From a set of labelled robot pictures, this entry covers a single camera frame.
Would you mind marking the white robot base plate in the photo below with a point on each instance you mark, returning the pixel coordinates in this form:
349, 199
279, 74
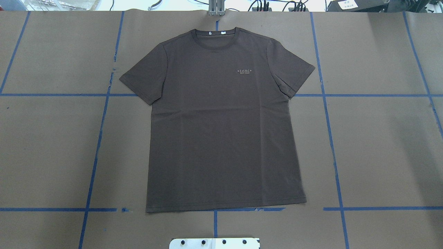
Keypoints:
215, 243

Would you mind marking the dark brown t-shirt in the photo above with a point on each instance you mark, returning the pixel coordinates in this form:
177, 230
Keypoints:
221, 130

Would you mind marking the black box with label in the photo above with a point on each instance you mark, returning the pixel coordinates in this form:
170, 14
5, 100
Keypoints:
357, 6

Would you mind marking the aluminium profile post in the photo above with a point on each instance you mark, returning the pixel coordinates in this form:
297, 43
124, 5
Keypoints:
216, 8

